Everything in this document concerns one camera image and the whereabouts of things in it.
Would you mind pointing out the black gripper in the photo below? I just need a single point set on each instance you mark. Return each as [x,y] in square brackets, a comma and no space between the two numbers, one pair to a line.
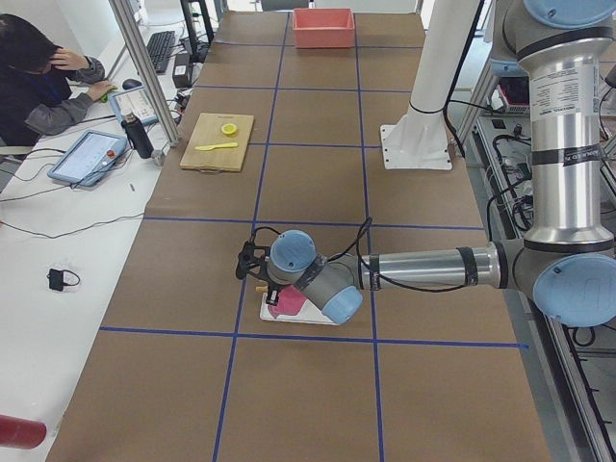
[272,296]

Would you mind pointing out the pink wiping cloth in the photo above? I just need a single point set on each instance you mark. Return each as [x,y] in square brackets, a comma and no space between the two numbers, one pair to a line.
[290,303]

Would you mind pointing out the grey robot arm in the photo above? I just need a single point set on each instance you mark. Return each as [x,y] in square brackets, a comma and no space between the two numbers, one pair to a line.
[565,262]

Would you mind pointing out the black water bottle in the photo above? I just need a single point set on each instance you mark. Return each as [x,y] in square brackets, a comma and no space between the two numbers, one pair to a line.
[137,136]

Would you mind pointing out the white rectangular tray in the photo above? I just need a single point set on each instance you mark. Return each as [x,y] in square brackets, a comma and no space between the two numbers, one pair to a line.
[308,314]

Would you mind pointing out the yellow plastic knife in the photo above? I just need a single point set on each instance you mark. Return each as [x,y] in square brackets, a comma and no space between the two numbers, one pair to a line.
[210,147]

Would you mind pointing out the bamboo cutting board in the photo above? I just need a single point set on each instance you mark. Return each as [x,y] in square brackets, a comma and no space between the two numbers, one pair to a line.
[207,131]

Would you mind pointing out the yellow lemon slice toy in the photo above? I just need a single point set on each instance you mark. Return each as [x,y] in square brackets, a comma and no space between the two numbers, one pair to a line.
[229,129]

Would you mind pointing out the small silver cylinder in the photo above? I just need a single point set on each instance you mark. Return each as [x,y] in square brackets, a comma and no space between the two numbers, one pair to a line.
[158,157]

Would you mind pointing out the small black clip device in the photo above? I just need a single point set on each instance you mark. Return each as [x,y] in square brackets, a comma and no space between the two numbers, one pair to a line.
[60,279]

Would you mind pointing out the near blue teach pendant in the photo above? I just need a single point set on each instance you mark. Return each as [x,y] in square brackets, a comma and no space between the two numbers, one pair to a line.
[89,159]

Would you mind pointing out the blue teach pendant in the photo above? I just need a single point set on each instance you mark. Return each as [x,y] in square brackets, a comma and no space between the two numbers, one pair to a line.
[135,101]
[89,159]

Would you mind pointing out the black power adapter box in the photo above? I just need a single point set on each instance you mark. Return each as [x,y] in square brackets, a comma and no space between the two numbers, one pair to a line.
[182,74]

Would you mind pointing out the far blue teach pendant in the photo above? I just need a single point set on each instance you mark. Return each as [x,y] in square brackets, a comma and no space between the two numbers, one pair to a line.
[135,101]

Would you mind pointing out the black computer mouse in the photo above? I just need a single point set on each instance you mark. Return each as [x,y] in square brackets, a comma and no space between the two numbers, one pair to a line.
[130,84]

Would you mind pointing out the pink plastic bin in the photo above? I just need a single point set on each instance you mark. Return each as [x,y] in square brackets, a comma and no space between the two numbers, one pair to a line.
[323,28]

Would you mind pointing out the black keyboard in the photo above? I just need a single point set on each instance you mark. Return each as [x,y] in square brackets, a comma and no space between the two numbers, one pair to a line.
[159,48]

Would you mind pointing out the red cylinder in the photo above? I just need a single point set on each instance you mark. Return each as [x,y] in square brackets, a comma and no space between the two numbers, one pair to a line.
[19,433]

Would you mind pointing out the seated person in grey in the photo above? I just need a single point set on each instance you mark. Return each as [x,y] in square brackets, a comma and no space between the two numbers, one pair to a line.
[45,88]

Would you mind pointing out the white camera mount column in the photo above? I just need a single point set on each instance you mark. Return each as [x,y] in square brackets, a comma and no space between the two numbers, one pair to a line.
[419,140]

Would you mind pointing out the aluminium frame post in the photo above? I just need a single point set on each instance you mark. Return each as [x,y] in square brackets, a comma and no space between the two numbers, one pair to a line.
[139,55]

